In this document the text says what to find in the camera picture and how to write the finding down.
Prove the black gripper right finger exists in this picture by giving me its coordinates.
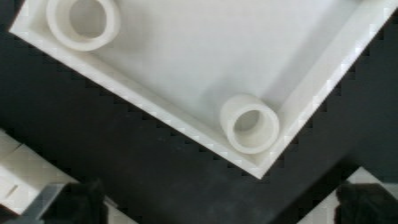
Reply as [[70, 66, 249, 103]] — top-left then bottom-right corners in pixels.
[[335, 184, 398, 224]]

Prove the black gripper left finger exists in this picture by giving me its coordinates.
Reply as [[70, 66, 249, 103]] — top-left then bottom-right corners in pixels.
[[43, 180, 109, 224]]

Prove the white square table top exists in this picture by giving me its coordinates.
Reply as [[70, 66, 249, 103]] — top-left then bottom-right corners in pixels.
[[9, 0, 398, 176]]

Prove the white U-shaped obstacle fence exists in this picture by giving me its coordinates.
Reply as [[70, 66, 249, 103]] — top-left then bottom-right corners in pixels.
[[0, 129, 139, 224]]

